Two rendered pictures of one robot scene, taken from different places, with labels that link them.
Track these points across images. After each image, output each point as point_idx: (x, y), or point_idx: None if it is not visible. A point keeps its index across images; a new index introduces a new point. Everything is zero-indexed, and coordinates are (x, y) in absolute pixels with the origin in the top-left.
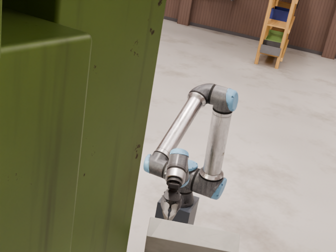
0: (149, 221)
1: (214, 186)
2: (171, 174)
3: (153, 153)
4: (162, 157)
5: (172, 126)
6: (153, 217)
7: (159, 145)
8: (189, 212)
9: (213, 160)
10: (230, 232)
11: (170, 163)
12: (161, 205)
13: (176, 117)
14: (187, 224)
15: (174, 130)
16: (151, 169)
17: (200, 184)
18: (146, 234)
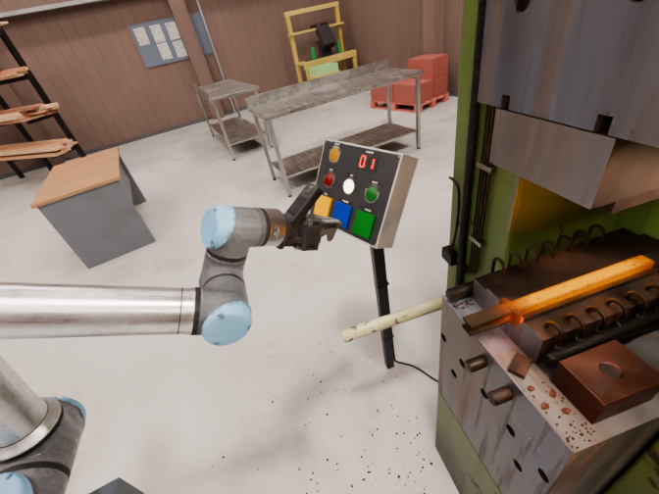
0: (406, 155)
1: (68, 410)
2: (280, 214)
3: (203, 311)
4: (208, 287)
5: (69, 302)
6: (398, 155)
7: (172, 304)
8: (118, 477)
9: (23, 382)
10: (331, 139)
11: (258, 218)
12: (333, 222)
13: (2, 315)
14: (366, 146)
15: (95, 289)
16: (248, 302)
17: (63, 444)
18: (417, 159)
